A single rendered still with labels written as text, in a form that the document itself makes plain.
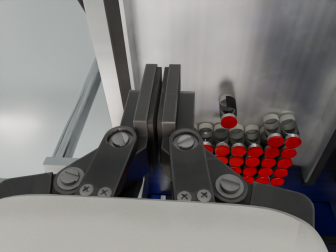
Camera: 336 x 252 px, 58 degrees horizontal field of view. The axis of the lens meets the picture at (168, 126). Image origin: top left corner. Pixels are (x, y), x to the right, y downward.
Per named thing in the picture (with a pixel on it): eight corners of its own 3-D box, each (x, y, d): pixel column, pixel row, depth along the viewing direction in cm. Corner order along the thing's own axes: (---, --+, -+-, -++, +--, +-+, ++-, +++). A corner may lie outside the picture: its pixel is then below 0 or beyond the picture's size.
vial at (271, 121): (276, 124, 44) (282, 148, 41) (260, 123, 44) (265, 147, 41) (280, 113, 42) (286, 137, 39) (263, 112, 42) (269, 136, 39)
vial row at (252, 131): (288, 135, 45) (295, 159, 42) (168, 130, 47) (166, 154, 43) (292, 124, 44) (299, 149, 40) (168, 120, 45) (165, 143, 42)
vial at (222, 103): (234, 105, 42) (236, 128, 39) (218, 105, 42) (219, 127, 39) (236, 93, 40) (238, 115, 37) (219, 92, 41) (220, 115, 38)
